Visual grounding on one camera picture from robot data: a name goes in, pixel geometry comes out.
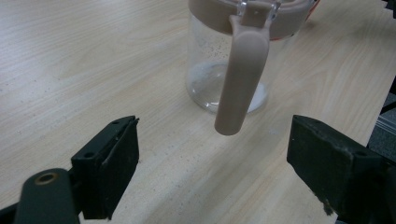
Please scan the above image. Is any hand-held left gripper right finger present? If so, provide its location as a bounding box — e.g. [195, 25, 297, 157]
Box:
[286, 114, 396, 224]

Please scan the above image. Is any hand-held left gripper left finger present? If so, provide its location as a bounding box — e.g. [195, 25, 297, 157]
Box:
[70, 115, 140, 220]

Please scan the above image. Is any clear glass jar brown lid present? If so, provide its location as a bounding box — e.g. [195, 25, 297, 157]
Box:
[185, 0, 321, 136]

